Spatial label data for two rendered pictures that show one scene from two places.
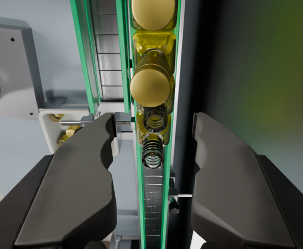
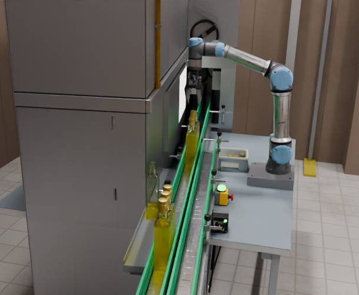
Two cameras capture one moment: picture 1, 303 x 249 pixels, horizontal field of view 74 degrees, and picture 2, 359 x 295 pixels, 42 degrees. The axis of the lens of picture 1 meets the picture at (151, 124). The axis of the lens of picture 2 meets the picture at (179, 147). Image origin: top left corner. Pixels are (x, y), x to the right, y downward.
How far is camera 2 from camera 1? 2.57 m
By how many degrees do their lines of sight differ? 38
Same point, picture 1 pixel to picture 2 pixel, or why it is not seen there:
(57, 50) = (237, 180)
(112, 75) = (208, 156)
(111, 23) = (206, 163)
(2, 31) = (255, 177)
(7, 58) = (257, 173)
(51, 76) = (243, 175)
